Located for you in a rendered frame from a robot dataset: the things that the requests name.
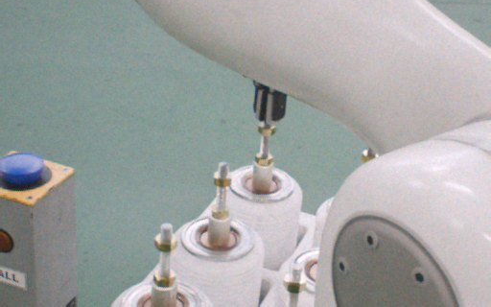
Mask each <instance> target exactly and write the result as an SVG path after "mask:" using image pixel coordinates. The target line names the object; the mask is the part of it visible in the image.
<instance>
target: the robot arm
mask: <svg viewBox="0 0 491 307"><path fill-rule="evenodd" d="M135 1H137V2H138V5H139V6H140V7H141V8H142V9H143V10H144V11H145V12H146V13H147V14H148V16H149V17H150V18H151V20H153V21H154V22H155V23H156V24H157V26H159V27H160V28H161V29H162V30H164V31H166V33H167V34H169V35H170V36H172V37H173V38H175V39H176V40H178V41H179V42H180V43H182V45H184V46H186V47H189V48H191V49H192V50H194V51H195V52H197V53H199V54H200V55H202V56H205V57H207V58H208V59H211V60H213V61H214V62H215V63H219V64H220V65H222V66H225V67H227V68H228V69H230V70H232V71H234V72H238V73H240V74H242V75H243V77H244V78H250V79H251V80H253V84H254V86H256V88H255V95H254V103H253V110H254V112H255V113H256V115H255V118H256V120H257V121H260V122H263V121H264V118H265V124H267V125H270V126H272V125H274V124H276V123H279V122H280V120H281V119H282V118H284V116H285V115H286V101H287V95H289V96H292V97H293V98H295V99H296V100H298V101H302V102H304V103H306V104H307V105H309V106H312V107H314V108H317V109H319V110H320V111H321V112H323V113H325V114H326V115H329V116H330V117H332V118H334V119H335V120H336V121H337V122H340V123H341V124H342V125H343V126H345V127H346V128H347V129H349V130H351V131H352V132H353V133H355V134H356V136H358V137H359V138H360V139H361V140H362V141H363V143H365V144H367V145H368V146H369V147H370V149H371V150H373V151H374V152H375V153H376V154H377V155H378V157H375V158H373V159H371V160H370V161H368V162H366V163H365V164H363V165H362V166H360V167H358V168H357V169H356V171H355V172H353V173H352V174H351V175H350V176H349V177H348V178H347V179H346V180H345V182H344V183H343V184H342V185H341V187H340V188H339V190H338V192H337V193H336V195H335V199H334V200H333V202H332V205H331V206H330V208H329V211H328V215H327V219H326V221H325V225H324V227H323V230H322V234H321V239H320V249H319V253H318V260H317V268H316V285H315V307H491V48H490V47H488V46H486V45H484V44H483V43H482V42H481V41H480V40H478V39H477V38H474V37H473V36H472V35H471V34H469V33H468V32H465V30H464V29H462V28H461V27H460V26H458V25H457V24H456V23H455V22H454V21H452V20H451V19H450V18H449V17H448V16H445V15H444V14H443V13H441V12H440V10H437V9H436V8H435V7H434V6H433V5H432V4H431V3H430V2H427V1H426V0H135ZM264 115H265V116H264Z"/></svg>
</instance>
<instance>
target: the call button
mask: <svg viewBox="0 0 491 307"><path fill-rule="evenodd" d="M43 172H44V160H43V159H42V158H41V157H40V156H38V155H36V154H33V153H12V154H9V155H7V156H3V157H2V158H1V159H0V175H1V176H2V177H3V178H4V180H5V181H8V182H11V183H15V184H25V183H29V182H32V181H35V180H37V179H38V178H39V175H40V174H41V173H43Z"/></svg>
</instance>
